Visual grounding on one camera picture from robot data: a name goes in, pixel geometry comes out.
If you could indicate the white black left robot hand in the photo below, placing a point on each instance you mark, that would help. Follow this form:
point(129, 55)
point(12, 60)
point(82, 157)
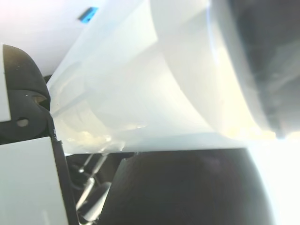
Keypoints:
point(175, 192)

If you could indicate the large clear plastic syringe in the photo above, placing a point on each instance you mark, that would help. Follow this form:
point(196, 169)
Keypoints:
point(140, 93)

